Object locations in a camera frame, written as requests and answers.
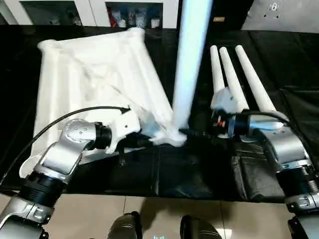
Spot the grey left robot foot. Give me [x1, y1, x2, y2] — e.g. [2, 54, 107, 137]
[109, 211, 143, 239]

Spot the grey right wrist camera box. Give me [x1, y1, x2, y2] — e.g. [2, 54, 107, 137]
[210, 87, 238, 138]

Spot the grey robot foot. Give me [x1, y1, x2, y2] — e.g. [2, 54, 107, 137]
[109, 211, 143, 239]
[180, 215, 218, 239]

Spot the grey right robot foot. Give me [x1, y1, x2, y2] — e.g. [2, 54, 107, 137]
[180, 215, 218, 239]

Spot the black box with gold label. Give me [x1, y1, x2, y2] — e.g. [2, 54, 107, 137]
[177, 0, 253, 31]

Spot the white plastic table top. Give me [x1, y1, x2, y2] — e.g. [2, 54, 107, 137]
[19, 27, 188, 179]

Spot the white plastic table leg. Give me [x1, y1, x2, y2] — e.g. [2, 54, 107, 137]
[218, 47, 250, 112]
[235, 45, 277, 113]
[210, 45, 227, 96]
[171, 0, 213, 132]

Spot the white glass door cabinet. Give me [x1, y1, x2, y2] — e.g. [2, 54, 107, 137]
[0, 0, 179, 28]

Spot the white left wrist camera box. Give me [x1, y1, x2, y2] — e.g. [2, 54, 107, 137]
[105, 107, 141, 154]

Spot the black work mat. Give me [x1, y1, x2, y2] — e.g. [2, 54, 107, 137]
[0, 23, 319, 202]

